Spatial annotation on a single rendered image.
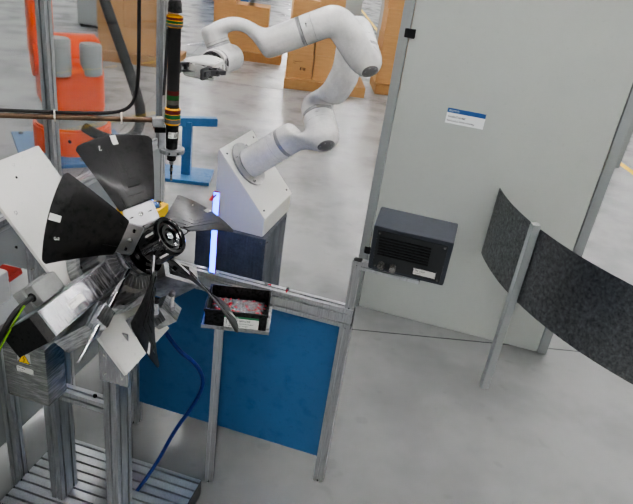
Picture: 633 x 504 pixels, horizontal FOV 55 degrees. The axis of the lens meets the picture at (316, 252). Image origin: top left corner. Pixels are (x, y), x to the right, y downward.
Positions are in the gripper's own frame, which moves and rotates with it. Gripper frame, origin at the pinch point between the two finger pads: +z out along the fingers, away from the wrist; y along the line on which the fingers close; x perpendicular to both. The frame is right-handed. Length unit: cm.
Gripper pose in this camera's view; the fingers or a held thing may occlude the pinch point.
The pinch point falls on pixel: (189, 71)
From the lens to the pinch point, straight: 183.9
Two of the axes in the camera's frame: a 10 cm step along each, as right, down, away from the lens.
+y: -9.6, -2.3, 1.8
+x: 1.3, -8.8, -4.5
